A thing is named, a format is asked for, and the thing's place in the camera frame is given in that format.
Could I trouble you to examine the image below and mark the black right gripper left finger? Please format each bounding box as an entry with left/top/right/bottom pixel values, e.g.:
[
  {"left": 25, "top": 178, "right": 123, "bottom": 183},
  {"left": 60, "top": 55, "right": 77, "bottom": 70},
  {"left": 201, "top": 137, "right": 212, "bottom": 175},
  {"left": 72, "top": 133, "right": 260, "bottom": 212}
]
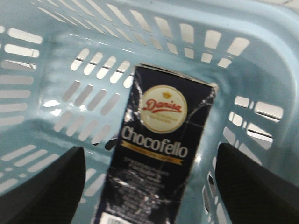
[{"left": 0, "top": 147, "right": 85, "bottom": 224}]

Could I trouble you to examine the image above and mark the dark blue cookie box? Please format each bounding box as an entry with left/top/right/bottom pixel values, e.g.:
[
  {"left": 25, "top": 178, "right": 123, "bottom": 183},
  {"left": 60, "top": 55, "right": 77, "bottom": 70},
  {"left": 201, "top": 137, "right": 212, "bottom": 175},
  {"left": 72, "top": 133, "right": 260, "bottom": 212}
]
[{"left": 93, "top": 64, "right": 216, "bottom": 224}]

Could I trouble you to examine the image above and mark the light blue shopping basket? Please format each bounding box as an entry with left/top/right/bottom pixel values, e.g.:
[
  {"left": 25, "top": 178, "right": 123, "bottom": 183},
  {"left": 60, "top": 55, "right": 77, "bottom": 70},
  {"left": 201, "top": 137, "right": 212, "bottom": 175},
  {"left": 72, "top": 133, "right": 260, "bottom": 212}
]
[{"left": 0, "top": 0, "right": 299, "bottom": 224}]

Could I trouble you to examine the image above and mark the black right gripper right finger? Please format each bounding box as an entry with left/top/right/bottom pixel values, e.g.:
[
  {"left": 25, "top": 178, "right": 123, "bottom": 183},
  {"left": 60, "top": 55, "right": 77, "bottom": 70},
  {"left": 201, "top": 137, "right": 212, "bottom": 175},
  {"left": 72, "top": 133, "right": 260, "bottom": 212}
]
[{"left": 215, "top": 143, "right": 299, "bottom": 224}]

